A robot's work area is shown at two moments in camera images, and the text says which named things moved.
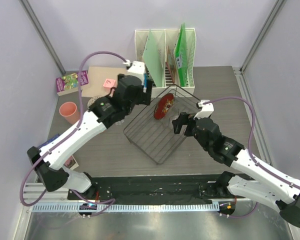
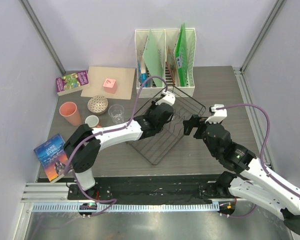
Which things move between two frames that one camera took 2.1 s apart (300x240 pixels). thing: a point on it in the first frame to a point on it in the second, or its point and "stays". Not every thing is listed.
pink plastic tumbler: x=68 y=110 stays
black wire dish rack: x=152 y=131 stays
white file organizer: x=169 y=56 stays
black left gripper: x=145 y=97 to x=152 y=105
